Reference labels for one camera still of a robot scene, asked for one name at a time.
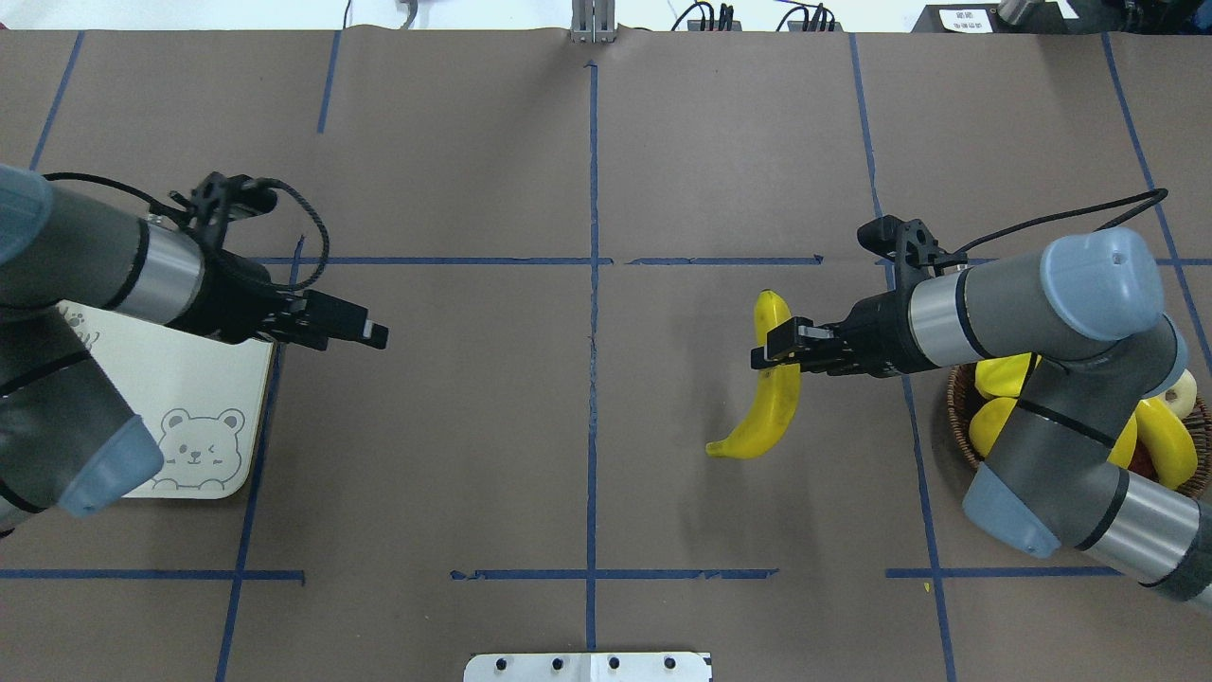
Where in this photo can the yellow star fruit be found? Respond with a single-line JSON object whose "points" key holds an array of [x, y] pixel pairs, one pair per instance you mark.
{"points": [[989, 421]]}

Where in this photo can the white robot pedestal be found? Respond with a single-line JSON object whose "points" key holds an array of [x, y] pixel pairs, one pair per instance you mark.
{"points": [[590, 666]]}

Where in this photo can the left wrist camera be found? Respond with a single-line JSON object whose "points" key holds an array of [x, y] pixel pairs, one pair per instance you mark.
{"points": [[219, 200]]}

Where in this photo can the wicker fruit basket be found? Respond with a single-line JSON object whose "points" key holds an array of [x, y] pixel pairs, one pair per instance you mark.
{"points": [[962, 401]]}

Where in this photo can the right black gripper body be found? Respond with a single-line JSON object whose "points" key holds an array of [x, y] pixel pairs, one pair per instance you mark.
{"points": [[879, 333]]}

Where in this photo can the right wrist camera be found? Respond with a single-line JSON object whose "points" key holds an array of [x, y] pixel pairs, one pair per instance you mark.
{"points": [[910, 247]]}

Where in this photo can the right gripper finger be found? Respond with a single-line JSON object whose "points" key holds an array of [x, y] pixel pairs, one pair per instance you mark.
{"points": [[801, 357], [797, 331]]}

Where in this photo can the white bear tray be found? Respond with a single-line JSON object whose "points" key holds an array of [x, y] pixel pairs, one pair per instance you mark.
{"points": [[201, 400]]}

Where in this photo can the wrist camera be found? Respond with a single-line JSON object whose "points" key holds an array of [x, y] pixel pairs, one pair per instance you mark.
{"points": [[219, 200], [910, 247]]}

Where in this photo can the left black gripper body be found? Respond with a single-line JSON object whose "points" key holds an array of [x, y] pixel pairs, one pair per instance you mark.
{"points": [[237, 292]]}

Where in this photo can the aluminium frame post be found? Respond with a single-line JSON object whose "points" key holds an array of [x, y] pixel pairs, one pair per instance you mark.
{"points": [[593, 22]]}

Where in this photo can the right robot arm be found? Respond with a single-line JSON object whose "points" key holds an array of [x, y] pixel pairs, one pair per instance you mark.
{"points": [[1092, 308]]}

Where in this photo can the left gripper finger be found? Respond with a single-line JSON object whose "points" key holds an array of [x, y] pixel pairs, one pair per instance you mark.
{"points": [[332, 315], [370, 334]]}

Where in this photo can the pink apple back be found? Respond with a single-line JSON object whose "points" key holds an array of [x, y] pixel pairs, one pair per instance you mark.
{"points": [[1180, 397]]}

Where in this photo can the yellow banana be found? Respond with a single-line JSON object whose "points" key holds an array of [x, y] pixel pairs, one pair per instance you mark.
{"points": [[1004, 377], [1170, 446], [776, 396]]}

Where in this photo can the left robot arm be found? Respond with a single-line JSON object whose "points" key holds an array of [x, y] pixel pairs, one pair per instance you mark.
{"points": [[71, 440]]}

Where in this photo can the black power box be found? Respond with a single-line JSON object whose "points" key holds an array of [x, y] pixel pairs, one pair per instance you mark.
{"points": [[1009, 17]]}

